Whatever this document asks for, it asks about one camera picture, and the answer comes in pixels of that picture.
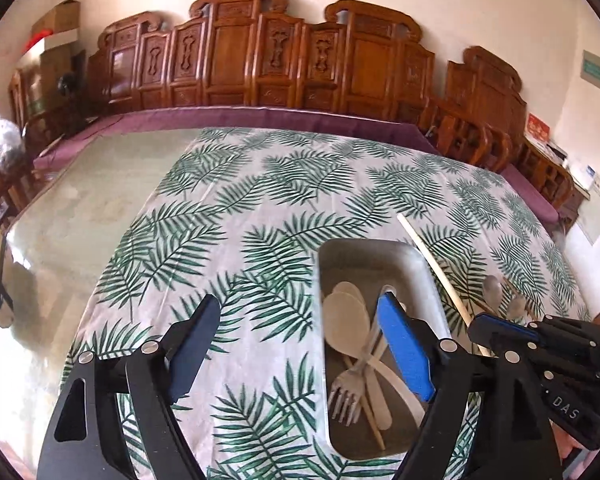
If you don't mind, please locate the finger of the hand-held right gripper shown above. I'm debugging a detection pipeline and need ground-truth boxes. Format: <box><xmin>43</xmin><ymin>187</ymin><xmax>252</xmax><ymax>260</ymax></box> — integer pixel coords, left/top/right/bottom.
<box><xmin>467</xmin><ymin>319</ymin><xmax>512</xmax><ymax>358</ymax></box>
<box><xmin>475</xmin><ymin>312</ymin><xmax>542</xmax><ymax>336</ymax></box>

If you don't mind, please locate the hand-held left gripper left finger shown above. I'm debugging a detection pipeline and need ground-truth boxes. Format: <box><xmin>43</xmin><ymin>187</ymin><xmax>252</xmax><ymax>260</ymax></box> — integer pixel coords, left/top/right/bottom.
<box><xmin>36</xmin><ymin>294</ymin><xmax>222</xmax><ymax>480</ymax></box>

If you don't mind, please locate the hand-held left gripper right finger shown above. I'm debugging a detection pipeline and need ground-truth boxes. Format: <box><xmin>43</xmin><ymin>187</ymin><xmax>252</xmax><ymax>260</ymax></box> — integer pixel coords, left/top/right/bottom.
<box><xmin>376</xmin><ymin>291</ymin><xmax>564</xmax><ymax>480</ymax></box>

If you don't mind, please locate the dark wooden chopstick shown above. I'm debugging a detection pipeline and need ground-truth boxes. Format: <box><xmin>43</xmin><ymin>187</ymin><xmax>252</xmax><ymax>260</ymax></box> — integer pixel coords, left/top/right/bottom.
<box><xmin>500</xmin><ymin>280</ymin><xmax>537</xmax><ymax>320</ymax></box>

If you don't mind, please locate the grey metal rectangular tray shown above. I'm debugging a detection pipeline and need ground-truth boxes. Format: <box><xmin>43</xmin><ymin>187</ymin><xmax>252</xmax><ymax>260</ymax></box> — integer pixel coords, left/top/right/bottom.
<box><xmin>316</xmin><ymin>238</ymin><xmax>454</xmax><ymax>462</ymax></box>

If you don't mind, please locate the white plastic fork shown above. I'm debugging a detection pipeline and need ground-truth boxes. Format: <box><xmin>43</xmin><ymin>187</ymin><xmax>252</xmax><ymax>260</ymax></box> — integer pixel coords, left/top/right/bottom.
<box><xmin>327</xmin><ymin>327</ymin><xmax>387</xmax><ymax>427</ymax></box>

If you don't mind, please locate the green leaf print tablecloth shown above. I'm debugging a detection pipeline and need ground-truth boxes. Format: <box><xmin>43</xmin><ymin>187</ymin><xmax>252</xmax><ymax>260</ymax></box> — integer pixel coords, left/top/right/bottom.
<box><xmin>61</xmin><ymin>127</ymin><xmax>594</xmax><ymax>480</ymax></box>

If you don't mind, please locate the short purple seat cushion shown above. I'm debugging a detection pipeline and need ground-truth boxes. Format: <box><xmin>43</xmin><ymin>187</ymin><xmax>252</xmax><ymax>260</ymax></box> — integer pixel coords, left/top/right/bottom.
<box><xmin>500</xmin><ymin>164</ymin><xmax>562</xmax><ymax>227</ymax></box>

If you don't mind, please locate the grey electrical panel box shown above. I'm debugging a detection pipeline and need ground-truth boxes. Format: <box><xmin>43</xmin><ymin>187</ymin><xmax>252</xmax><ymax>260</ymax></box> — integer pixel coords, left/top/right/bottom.
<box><xmin>577</xmin><ymin>174</ymin><xmax>600</xmax><ymax>247</ymax></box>

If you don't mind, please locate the wooden side table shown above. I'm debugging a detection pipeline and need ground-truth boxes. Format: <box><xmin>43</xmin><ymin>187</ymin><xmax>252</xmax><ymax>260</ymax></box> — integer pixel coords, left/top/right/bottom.
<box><xmin>520</xmin><ymin>135</ymin><xmax>592</xmax><ymax>222</ymax></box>

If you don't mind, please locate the carved wooden armchair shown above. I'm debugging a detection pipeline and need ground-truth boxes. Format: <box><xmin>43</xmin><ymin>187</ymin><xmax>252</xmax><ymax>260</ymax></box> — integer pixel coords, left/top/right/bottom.
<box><xmin>424</xmin><ymin>45</ymin><xmax>577</xmax><ymax>227</ymax></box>

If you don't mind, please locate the long purple seat cushion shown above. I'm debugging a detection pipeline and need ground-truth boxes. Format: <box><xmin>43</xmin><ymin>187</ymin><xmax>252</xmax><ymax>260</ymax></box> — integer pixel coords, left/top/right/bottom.
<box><xmin>32</xmin><ymin>106</ymin><xmax>440</xmax><ymax>173</ymax></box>

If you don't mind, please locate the wooden dining chair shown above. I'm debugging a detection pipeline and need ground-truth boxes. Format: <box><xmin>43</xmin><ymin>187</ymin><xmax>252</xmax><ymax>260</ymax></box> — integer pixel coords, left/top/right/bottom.
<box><xmin>0</xmin><ymin>129</ymin><xmax>37</xmax><ymax>223</ymax></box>

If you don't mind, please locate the white plastic bag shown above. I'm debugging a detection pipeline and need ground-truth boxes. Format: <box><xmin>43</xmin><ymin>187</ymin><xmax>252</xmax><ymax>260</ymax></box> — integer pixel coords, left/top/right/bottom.
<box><xmin>0</xmin><ymin>108</ymin><xmax>24</xmax><ymax>172</ymax></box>

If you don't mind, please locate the black fan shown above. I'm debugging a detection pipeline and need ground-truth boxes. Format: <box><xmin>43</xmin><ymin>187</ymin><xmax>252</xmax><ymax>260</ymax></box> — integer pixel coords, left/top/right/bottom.
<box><xmin>55</xmin><ymin>72</ymin><xmax>79</xmax><ymax>99</ymax></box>

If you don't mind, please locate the long carved wooden sofa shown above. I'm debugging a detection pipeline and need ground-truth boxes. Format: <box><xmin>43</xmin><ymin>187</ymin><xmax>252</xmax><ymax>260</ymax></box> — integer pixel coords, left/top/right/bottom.
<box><xmin>32</xmin><ymin>0</ymin><xmax>438</xmax><ymax>173</ymax></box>

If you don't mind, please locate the dark wooden cabinet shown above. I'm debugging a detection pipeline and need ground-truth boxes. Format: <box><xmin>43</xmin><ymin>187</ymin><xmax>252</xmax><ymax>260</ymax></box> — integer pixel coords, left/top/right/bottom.
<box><xmin>9</xmin><ymin>35</ymin><xmax>87</xmax><ymax>128</ymax></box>

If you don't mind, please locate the brown cardboard box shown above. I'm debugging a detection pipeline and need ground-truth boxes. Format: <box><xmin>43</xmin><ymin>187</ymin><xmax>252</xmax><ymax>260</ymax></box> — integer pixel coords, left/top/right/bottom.
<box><xmin>30</xmin><ymin>0</ymin><xmax>81</xmax><ymax>37</ymax></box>

